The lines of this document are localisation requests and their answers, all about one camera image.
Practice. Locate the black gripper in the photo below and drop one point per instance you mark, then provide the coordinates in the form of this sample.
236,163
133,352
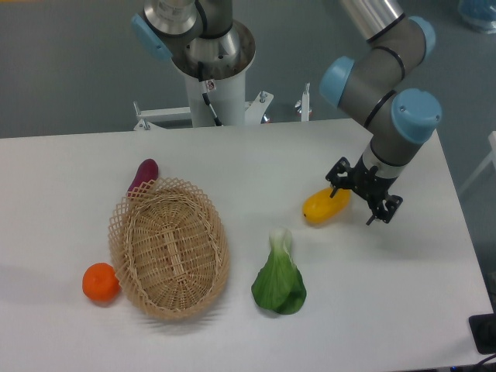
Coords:
366,182

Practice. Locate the yellow mango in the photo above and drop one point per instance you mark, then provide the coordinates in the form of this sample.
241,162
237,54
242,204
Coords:
325,204

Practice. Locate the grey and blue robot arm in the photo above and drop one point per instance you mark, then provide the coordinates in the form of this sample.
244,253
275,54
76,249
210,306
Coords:
399,122

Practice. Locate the green bok choy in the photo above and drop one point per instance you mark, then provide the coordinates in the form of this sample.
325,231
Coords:
279,286

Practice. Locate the black device at table edge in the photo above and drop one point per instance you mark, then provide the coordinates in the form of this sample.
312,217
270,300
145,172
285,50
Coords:
483,332

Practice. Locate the woven wicker basket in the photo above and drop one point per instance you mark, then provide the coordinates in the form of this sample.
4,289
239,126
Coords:
169,249

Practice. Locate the blue object top right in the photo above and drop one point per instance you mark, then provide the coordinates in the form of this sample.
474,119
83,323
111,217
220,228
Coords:
478,14

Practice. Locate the purple eggplant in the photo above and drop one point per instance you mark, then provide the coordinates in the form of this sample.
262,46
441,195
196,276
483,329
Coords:
147,171

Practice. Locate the orange tangerine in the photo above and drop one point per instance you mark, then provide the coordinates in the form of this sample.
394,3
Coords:
99,283

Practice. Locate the white frame at right edge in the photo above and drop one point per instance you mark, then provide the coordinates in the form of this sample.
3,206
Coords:
489,160

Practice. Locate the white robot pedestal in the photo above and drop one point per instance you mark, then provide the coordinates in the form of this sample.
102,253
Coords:
214,72

